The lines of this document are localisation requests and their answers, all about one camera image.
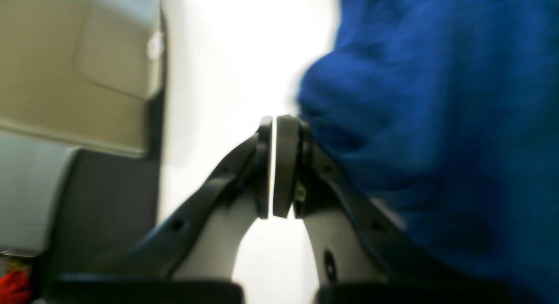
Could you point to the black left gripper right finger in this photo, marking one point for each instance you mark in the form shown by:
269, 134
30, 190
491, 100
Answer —
361, 256

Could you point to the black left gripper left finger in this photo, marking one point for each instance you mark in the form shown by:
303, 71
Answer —
189, 258

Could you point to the blue long-sleeve shirt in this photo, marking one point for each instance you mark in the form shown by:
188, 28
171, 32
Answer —
447, 111

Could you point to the beige plastic bin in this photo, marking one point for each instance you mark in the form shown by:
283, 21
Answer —
75, 74

